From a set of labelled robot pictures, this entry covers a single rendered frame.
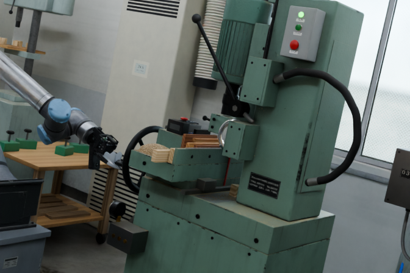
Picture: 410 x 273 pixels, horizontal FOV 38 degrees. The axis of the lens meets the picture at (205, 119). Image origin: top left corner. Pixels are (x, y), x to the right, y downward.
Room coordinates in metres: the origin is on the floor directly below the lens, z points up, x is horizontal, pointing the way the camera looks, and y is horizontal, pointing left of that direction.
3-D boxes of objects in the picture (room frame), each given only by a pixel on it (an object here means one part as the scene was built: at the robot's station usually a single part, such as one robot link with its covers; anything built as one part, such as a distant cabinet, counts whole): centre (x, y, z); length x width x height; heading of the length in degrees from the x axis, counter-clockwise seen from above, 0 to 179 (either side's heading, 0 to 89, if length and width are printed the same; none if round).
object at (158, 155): (2.13, -0.03, 0.92); 0.55 x 0.02 x 0.04; 143
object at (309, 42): (1.89, -0.25, 1.40); 0.10 x 0.06 x 0.16; 53
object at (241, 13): (2.20, -0.08, 1.35); 0.18 x 0.18 x 0.31
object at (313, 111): (2.02, -0.31, 1.16); 0.22 x 0.22 x 0.72; 53
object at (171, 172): (2.26, 0.01, 0.87); 0.61 x 0.30 x 0.06; 143
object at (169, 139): (2.31, 0.08, 0.92); 0.15 x 0.13 x 0.09; 143
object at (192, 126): (2.31, 0.08, 0.99); 0.13 x 0.11 x 0.06; 143
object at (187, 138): (2.23, 0.00, 0.94); 0.20 x 0.01 x 0.08; 143
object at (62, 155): (3.51, 0.86, 0.32); 0.66 x 0.57 x 0.64; 144
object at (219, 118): (2.18, -0.09, 1.03); 0.14 x 0.07 x 0.09; 53
